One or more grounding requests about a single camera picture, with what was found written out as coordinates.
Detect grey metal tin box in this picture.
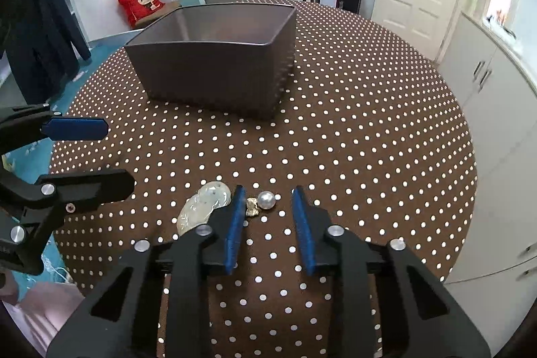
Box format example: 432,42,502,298
125,3,298,119

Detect dark hanging jacket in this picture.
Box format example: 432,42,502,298
1,0,91,104

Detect brown polka dot tablecloth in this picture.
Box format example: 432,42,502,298
50,3,477,357

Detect white low cabinet row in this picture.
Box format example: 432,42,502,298
439,14,536,353

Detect pale jade pendant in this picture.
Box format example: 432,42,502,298
177,181,231,236

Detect pink sleeved forearm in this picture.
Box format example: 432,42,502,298
1,271,84,357

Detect silver pearl earring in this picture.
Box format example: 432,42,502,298
246,191,277,217

